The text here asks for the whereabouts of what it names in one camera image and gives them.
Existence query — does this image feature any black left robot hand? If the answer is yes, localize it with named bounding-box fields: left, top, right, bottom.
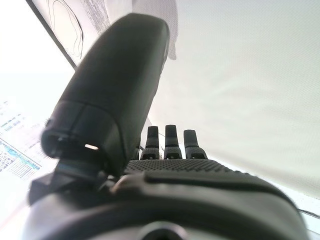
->
left=17, top=12, right=308, bottom=240

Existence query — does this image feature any beige bed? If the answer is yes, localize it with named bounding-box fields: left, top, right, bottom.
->
left=129, top=0, right=320, bottom=201

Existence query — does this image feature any grey striped rug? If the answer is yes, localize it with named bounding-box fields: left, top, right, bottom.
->
left=81, top=0, right=112, bottom=37

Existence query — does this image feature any oval grey floor mat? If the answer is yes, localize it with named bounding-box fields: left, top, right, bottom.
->
left=46, top=0, right=85, bottom=61

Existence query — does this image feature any dark window frame rail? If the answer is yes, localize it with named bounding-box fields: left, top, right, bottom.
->
left=25, top=0, right=78, bottom=70

